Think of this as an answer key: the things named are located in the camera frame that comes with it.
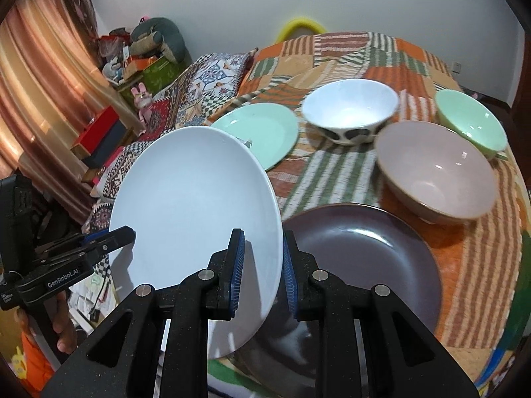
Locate dark purple plate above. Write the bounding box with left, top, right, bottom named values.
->
left=245, top=203, right=444, bottom=387

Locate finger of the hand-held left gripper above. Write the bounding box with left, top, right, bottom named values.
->
left=35, top=231, right=110, bottom=258
left=41, top=226, right=136, bottom=276

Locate patterned pillow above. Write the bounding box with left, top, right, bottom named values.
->
left=151, top=52, right=260, bottom=131

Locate colourful printed sheet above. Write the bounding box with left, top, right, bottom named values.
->
left=473, top=332, right=523, bottom=386

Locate mint green bowl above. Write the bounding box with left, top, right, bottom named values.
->
left=435, top=89, right=509, bottom=159

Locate red box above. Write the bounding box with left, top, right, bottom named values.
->
left=70, top=105, right=121, bottom=154

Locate pink bunny toy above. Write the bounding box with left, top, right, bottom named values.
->
left=130, top=83, right=154, bottom=123

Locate mauve bowl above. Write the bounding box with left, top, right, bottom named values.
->
left=374, top=120, right=497, bottom=225

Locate dark blue box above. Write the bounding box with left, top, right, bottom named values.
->
left=81, top=122, right=133, bottom=170

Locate grey plush toy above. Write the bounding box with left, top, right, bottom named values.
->
left=130, top=17, right=187, bottom=63

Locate person's left hand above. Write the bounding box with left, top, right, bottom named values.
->
left=50, top=288, right=79, bottom=355

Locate white bowl with black spots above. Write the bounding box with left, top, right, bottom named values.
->
left=301, top=79, right=400, bottom=146

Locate orange box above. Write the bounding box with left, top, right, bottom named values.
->
left=122, top=54, right=160, bottom=79

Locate mint green plate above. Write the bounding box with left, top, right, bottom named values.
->
left=209, top=103, right=299, bottom=171

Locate white plate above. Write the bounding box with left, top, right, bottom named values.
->
left=107, top=126, right=285, bottom=361

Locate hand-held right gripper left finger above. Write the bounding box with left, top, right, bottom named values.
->
left=39, top=228, right=246, bottom=398

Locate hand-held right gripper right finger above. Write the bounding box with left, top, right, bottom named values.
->
left=282, top=230, right=480, bottom=398

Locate yellow ring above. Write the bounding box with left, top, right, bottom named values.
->
left=276, top=17, right=326, bottom=42

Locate striped patchwork blanket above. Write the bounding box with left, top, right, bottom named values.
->
left=205, top=31, right=529, bottom=398

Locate brown striped curtain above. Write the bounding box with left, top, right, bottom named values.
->
left=0, top=0, right=146, bottom=208

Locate green box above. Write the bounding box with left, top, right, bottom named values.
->
left=118, top=56, right=183, bottom=104

